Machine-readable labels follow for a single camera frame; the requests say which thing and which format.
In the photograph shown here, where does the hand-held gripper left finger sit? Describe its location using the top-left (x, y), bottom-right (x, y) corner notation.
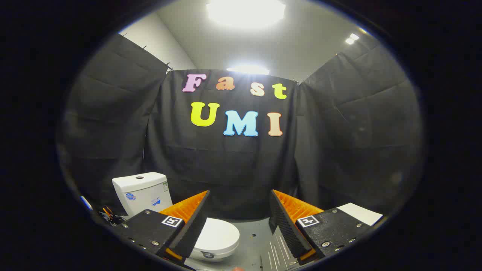
top-left (112, 190), bottom-right (210, 264)

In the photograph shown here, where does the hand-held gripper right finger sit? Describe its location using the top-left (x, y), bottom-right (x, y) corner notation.
top-left (268, 189), bottom-right (383, 266)

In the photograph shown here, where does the white toilet lid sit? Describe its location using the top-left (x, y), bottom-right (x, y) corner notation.
top-left (191, 218), bottom-right (240, 253)

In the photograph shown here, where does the white ceramic toilet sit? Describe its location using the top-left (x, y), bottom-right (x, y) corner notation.
top-left (112, 172), bottom-right (240, 263)

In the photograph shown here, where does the black backdrop cloth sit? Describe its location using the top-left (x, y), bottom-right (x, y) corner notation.
top-left (56, 33), bottom-right (426, 221)

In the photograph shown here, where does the grey drawer cabinet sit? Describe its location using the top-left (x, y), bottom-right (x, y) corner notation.
top-left (260, 202), bottom-right (384, 271)

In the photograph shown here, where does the long ceiling light panel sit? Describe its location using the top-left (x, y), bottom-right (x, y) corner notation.
top-left (226, 65), bottom-right (270, 75)

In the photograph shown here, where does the large ceiling light panel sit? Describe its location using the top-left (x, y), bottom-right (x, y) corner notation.
top-left (206, 0), bottom-right (286, 29)

